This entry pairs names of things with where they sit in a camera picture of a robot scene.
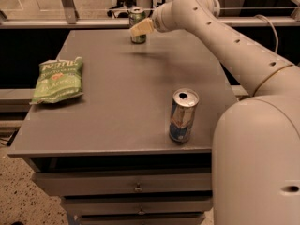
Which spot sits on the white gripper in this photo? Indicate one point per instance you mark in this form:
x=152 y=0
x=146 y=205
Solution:
x=158 y=22

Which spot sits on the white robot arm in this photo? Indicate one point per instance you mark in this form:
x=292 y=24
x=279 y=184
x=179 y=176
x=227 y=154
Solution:
x=256 y=145

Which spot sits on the blue silver energy drink can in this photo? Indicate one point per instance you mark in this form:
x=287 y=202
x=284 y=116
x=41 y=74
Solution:
x=184 y=105

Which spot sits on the green jalapeno chip bag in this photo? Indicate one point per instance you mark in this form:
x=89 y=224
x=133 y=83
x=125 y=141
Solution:
x=58 y=80

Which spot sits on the black office chair base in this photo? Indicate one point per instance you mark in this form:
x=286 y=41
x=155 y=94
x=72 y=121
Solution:
x=121 y=9

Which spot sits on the grey metal railing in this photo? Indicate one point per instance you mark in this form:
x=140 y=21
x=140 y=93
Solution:
x=74 y=14

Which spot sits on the grey drawer cabinet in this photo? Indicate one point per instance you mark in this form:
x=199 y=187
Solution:
x=121 y=120

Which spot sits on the top grey drawer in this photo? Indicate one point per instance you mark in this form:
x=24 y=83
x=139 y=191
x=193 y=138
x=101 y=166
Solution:
x=122 y=182

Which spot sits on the grey drawer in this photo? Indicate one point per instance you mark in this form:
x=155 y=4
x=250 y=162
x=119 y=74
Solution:
x=158 y=219
x=138 y=205
x=122 y=182

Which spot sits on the middle grey drawer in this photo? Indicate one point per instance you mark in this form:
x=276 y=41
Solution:
x=138 y=205

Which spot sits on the bottom grey drawer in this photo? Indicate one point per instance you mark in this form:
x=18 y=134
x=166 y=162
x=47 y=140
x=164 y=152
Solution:
x=158 y=219

